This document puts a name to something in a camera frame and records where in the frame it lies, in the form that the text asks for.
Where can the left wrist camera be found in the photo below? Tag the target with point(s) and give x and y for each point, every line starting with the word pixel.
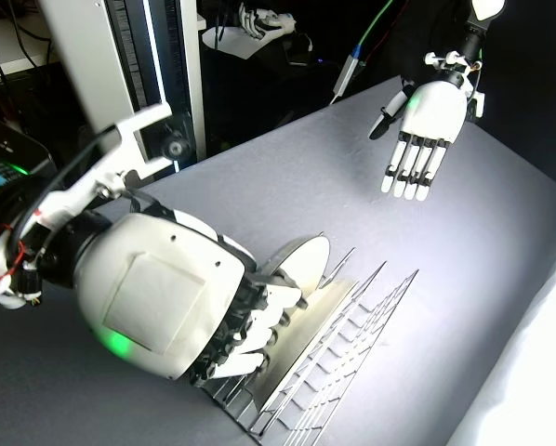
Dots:
pixel 477 107

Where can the white background desk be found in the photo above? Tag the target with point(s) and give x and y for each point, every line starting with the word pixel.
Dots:
pixel 13 53

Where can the dark device with white edge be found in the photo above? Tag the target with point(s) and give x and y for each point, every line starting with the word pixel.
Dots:
pixel 299 51

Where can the white skeletal hand model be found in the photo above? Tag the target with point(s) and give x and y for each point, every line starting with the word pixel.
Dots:
pixel 278 21

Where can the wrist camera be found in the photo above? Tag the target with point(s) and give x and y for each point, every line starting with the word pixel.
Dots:
pixel 136 121
pixel 477 107

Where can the white plate with dark rim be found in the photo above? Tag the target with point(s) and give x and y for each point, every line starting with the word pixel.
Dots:
pixel 306 260
pixel 315 320

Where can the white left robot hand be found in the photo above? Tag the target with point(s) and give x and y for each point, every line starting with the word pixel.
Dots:
pixel 433 111

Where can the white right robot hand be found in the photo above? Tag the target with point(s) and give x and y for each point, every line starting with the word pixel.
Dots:
pixel 157 297

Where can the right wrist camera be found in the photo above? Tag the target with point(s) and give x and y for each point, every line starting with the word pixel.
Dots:
pixel 136 121

